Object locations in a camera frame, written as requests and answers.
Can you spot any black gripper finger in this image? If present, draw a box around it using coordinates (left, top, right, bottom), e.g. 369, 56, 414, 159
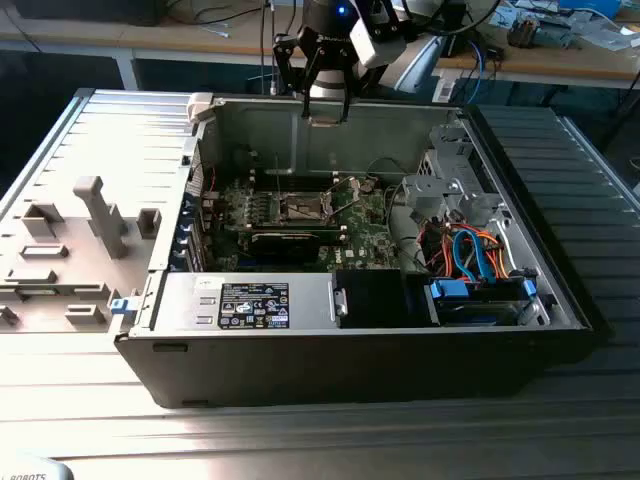
340, 62, 384, 124
272, 32, 315, 122

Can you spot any small CPU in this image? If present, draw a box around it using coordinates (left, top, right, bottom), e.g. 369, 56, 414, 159
307, 115, 349, 130

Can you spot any metal socket cover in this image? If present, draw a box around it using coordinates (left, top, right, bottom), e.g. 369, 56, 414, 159
322, 175, 362, 222

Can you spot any black RAM slot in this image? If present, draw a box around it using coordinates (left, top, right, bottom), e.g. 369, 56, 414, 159
251, 172, 337, 184
251, 181, 341, 195

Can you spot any CPU socket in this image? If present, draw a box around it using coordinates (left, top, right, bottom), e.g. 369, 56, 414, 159
277, 189, 336, 226

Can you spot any beige case latch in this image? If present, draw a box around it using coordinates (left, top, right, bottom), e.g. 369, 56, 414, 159
187, 92, 217, 124

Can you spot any metal drive cage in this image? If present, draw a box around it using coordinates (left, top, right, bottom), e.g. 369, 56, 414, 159
402, 122, 506, 229

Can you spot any green motherboard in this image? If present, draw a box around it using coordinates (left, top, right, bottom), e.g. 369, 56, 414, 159
198, 172, 405, 275

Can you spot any black graphics card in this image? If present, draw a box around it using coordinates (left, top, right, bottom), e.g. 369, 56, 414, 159
248, 226, 346, 265

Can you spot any blue card retainer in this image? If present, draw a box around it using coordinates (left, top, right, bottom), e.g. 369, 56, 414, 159
171, 191, 200, 274

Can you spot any wooden desk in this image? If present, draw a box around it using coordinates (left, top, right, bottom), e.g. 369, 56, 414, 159
434, 0, 640, 91
0, 9, 306, 91

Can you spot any dark heatsink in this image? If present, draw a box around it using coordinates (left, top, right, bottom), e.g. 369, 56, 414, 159
507, 13, 540, 50

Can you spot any black monitor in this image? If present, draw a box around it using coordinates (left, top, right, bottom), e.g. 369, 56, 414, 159
9, 0, 169, 27

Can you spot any hard disk in blue carrier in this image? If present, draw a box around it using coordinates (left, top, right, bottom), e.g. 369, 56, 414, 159
423, 277, 539, 329

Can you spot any grey metal drive box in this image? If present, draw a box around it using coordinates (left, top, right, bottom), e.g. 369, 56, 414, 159
535, 18, 575, 50

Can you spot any grey parts rack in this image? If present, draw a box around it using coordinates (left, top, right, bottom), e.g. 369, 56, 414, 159
0, 174, 166, 334

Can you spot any silver power supply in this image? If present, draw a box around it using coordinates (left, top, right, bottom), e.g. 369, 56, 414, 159
149, 272, 337, 332

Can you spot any blue box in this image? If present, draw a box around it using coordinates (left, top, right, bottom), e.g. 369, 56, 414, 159
557, 0, 624, 16

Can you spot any black PC case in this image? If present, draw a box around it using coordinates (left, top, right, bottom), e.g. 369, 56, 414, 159
113, 93, 615, 410

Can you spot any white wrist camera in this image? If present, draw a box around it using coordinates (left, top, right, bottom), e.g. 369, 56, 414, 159
348, 18, 399, 69

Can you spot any red wire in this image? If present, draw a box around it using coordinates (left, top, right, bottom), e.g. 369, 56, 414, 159
192, 162, 219, 195

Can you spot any blue cable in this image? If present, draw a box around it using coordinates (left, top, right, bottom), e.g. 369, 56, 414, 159
464, 38, 490, 104

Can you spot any blue wire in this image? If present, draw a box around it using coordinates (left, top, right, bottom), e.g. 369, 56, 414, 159
451, 223, 497, 287

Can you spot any orange wire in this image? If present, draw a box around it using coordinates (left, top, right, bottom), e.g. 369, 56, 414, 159
422, 224, 512, 280

